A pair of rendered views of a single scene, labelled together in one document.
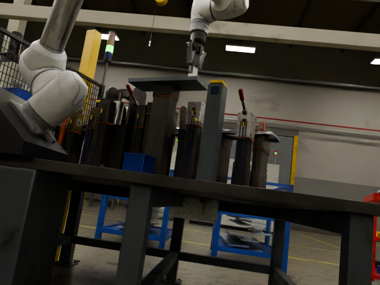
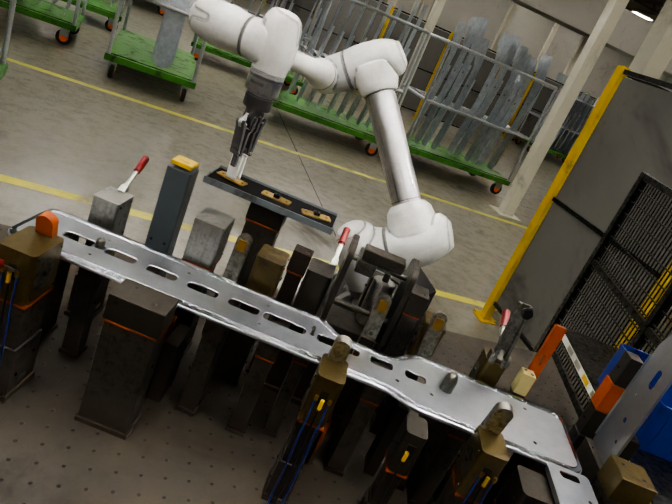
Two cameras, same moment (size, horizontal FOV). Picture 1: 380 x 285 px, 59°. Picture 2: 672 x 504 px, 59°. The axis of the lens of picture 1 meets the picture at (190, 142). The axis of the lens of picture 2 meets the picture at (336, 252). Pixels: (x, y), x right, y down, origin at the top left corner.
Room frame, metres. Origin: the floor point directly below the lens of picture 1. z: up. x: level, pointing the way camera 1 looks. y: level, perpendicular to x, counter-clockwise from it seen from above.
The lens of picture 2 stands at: (3.03, -0.37, 1.69)
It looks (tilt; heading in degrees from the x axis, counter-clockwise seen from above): 21 degrees down; 153
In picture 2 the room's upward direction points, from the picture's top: 23 degrees clockwise
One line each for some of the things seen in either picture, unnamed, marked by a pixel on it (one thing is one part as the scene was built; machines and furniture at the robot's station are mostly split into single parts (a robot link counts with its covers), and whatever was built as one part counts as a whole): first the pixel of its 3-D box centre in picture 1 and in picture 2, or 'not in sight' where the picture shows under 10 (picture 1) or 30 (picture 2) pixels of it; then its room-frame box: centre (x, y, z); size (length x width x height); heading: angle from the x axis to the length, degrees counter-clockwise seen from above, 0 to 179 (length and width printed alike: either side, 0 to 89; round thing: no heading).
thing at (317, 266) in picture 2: (138, 142); (297, 325); (1.74, 0.27, 0.89); 0.12 x 0.07 x 0.38; 155
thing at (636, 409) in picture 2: not in sight; (638, 399); (2.27, 0.86, 1.17); 0.12 x 0.01 x 0.34; 155
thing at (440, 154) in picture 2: not in sight; (463, 116); (-4.83, 4.73, 0.89); 1.90 x 1.00 x 1.77; 86
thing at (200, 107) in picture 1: (191, 143); (194, 284); (1.65, -0.01, 0.90); 0.13 x 0.08 x 0.41; 155
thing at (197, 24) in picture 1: (199, 29); (264, 83); (1.50, 0.03, 1.44); 0.09 x 0.09 x 0.06
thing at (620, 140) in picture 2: not in sight; (597, 240); (0.38, 2.63, 1.00); 1.34 x 0.14 x 2.00; 174
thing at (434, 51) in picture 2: not in sight; (404, 64); (-9.35, 5.70, 1.00); 4.54 x 0.14 x 2.00; 84
